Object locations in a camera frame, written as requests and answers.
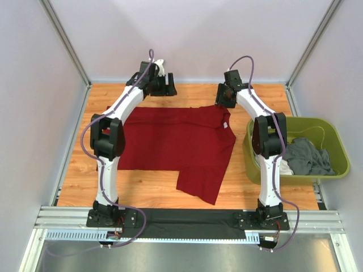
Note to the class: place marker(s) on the aluminium mounting rail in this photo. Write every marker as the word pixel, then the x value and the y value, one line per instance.
pixel 310 221

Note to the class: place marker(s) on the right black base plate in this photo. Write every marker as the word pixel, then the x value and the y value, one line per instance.
pixel 250 220

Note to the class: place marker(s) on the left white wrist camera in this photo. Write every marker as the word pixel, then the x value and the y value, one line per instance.
pixel 159 67

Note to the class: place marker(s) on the aluminium frame post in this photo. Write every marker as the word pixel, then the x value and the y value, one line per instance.
pixel 56 23
pixel 319 32

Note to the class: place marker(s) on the red t-shirt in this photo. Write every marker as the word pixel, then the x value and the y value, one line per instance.
pixel 195 142

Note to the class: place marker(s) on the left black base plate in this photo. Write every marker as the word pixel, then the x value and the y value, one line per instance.
pixel 127 218

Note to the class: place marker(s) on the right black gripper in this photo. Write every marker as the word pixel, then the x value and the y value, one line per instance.
pixel 219 100

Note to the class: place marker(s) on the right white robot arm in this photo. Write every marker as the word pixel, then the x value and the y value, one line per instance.
pixel 268 140

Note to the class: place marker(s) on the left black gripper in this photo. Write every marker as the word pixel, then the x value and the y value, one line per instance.
pixel 167 90

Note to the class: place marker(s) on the white t-shirt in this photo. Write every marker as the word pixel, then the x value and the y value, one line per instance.
pixel 284 167

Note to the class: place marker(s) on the right aluminium frame post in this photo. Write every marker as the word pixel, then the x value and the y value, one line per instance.
pixel 319 32

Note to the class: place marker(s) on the left aluminium frame post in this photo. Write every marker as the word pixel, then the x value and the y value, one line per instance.
pixel 56 23

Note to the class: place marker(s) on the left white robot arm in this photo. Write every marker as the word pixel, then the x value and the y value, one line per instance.
pixel 107 138

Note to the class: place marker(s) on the grey t-shirt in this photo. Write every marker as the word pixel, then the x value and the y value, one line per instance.
pixel 304 158

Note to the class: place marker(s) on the green plastic bin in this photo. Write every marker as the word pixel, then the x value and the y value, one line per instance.
pixel 321 134

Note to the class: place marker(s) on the black cloth strip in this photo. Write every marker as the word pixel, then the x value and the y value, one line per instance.
pixel 190 224

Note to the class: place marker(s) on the slotted cable duct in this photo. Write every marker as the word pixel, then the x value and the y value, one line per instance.
pixel 105 236

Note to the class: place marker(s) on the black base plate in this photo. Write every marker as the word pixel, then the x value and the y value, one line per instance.
pixel 250 220
pixel 127 218

